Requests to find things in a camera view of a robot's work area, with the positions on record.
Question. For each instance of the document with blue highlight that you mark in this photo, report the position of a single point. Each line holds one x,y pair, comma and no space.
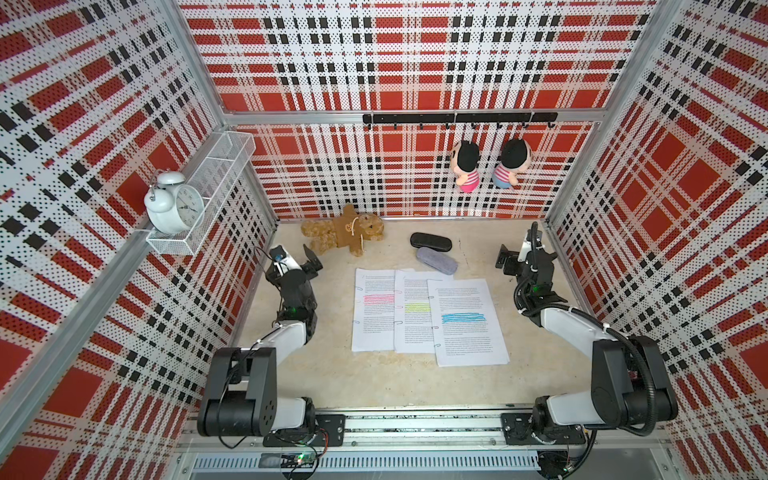
466,329

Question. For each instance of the document with yellow highlight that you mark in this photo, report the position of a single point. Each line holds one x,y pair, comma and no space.
413,331

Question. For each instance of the doll with blue trousers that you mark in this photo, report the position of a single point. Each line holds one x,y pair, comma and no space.
515,159

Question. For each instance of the black glasses case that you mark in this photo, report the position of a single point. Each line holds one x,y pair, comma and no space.
431,241

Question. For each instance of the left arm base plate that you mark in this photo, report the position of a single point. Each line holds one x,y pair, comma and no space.
323,430

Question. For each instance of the white alarm clock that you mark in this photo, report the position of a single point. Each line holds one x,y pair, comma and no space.
173,205

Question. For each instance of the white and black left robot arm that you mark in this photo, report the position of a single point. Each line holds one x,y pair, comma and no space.
241,396

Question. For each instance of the white wire mesh shelf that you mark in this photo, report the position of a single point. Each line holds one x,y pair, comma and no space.
215,177

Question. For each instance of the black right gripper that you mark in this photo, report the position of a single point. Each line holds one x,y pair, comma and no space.
511,259

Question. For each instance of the black hook rail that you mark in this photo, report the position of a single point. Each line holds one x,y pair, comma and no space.
456,118

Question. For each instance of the aluminium front rail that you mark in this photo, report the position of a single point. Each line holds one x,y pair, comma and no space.
433,439

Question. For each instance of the green circuit board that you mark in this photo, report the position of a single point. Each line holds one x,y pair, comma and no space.
287,461

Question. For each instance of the brown teddy bear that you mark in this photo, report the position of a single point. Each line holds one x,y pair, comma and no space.
350,230

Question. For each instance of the grey glasses case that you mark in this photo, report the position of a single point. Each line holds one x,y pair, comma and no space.
437,260

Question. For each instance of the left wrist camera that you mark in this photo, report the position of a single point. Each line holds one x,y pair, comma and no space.
282,261

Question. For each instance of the doll with pink striped shirt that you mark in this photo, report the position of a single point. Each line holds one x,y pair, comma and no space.
465,156

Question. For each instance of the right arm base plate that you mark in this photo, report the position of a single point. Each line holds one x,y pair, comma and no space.
519,428

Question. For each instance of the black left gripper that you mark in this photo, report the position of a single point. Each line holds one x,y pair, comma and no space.
307,266

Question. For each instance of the document with pink highlight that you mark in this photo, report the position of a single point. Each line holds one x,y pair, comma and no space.
374,304

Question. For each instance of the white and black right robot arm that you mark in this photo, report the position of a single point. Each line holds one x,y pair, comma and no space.
630,388

